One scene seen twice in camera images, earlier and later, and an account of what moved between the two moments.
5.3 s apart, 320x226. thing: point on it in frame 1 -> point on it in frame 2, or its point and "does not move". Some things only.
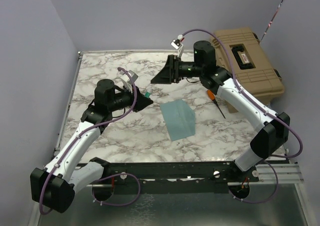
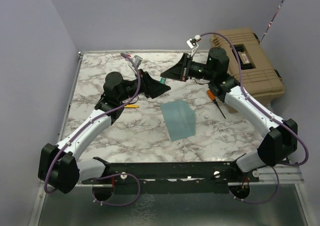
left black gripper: x=142 y=101 -> x=151 y=87
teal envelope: x=179 y=119 does not move
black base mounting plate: x=178 y=174 does not move
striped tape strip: x=274 y=16 does not move
